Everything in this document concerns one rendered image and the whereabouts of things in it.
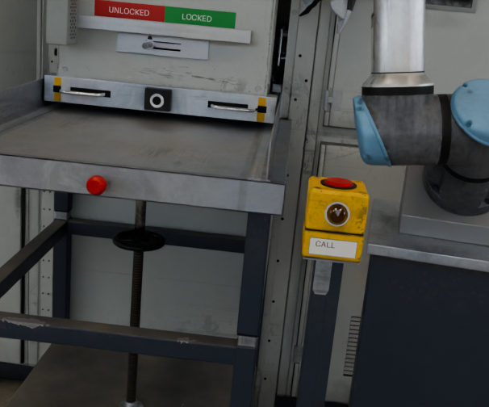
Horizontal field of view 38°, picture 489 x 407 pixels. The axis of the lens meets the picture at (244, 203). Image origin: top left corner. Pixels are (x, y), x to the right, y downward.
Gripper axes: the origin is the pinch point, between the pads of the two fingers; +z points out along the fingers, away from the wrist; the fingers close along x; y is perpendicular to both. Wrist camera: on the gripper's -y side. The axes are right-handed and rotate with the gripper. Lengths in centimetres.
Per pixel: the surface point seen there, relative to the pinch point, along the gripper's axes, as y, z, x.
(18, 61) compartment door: 44, 41, -46
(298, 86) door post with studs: -9.5, 15.1, -7.6
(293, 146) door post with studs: -14.3, 29.5, -4.5
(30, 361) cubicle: 14, 121, -33
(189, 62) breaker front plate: 22.4, 20.3, -9.4
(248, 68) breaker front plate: 12.7, 15.5, -1.2
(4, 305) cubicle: 25, 107, -39
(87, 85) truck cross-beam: 37, 35, -21
